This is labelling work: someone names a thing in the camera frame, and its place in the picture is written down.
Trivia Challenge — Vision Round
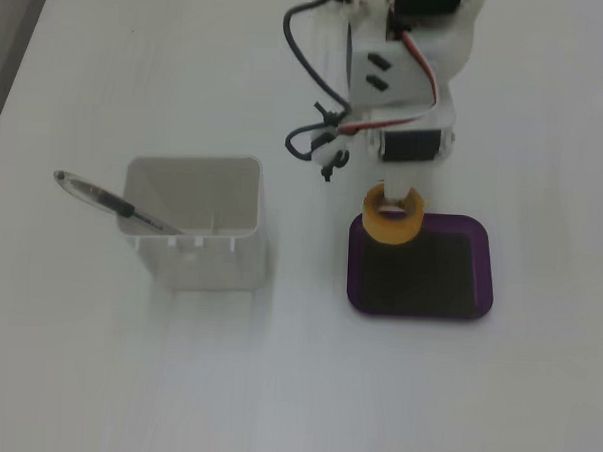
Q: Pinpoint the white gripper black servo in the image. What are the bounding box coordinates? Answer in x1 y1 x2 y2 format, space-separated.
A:
339 40 462 211

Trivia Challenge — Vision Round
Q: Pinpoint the yellow tape roll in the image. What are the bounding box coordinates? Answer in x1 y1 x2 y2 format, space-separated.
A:
360 182 427 248

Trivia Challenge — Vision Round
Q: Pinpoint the purple square tray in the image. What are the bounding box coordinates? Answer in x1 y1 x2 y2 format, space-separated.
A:
345 208 499 324

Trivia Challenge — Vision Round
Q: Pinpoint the white square container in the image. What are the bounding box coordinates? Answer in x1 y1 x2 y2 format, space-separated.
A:
115 150 275 295

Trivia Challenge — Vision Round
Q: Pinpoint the clear black pen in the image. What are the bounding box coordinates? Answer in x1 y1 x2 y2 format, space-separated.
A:
50 169 189 236

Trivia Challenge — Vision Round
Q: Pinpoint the red white servo cable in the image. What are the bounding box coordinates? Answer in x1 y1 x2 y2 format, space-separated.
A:
334 26 445 142

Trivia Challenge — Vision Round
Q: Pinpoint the black cable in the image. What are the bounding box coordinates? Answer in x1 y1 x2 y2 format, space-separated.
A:
275 0 358 185

